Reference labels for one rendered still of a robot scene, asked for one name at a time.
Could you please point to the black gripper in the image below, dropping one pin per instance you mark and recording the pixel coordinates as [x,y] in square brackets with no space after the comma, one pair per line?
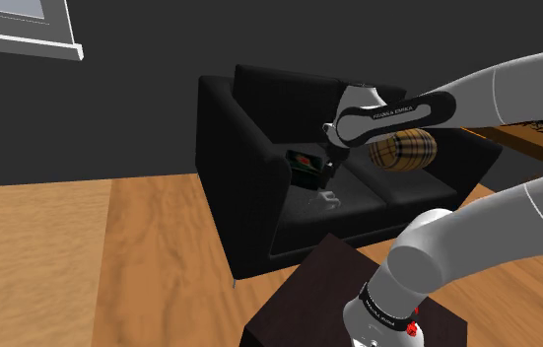
[337,153]

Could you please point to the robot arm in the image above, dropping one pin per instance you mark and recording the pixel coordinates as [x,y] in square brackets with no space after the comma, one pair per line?
[516,221]

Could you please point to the dark green box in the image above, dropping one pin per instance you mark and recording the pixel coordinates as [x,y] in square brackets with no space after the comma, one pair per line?
[302,168]

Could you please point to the pale grey small object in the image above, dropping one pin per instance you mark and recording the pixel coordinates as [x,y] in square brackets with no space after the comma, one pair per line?
[325,200]

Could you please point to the tan plaid bolster cushion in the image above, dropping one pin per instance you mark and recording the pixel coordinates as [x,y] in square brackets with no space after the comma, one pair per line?
[403,150]

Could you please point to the black sofa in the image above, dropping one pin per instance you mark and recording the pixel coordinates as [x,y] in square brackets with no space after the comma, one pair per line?
[251,192]

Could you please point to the dark robot stand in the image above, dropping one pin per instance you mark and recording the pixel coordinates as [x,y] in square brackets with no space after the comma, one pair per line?
[309,298]

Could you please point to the brown wooden table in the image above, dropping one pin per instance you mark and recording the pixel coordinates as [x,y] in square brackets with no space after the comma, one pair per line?
[516,140]

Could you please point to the white framed window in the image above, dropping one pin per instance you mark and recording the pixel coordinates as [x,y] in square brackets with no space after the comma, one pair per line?
[16,29]

